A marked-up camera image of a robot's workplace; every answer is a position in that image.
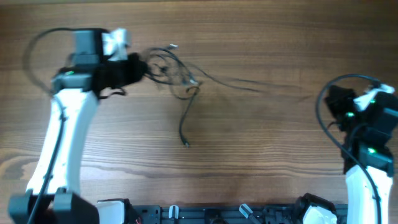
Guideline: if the black cable bundle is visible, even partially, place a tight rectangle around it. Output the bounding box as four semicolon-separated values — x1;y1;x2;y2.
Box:
142;43;265;100

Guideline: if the thin black usb cable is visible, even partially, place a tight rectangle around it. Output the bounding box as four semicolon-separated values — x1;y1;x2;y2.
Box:
178;86;200;148

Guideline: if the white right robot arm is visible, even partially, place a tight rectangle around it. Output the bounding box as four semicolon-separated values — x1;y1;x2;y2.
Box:
325;85;397;223

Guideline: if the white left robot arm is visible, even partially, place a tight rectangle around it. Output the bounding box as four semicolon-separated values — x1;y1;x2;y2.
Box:
8;28;147;223

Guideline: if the black right camera cable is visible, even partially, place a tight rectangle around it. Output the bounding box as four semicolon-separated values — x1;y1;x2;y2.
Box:
315;73;383;224

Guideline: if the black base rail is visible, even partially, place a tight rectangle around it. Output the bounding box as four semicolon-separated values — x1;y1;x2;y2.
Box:
130;203;299;224

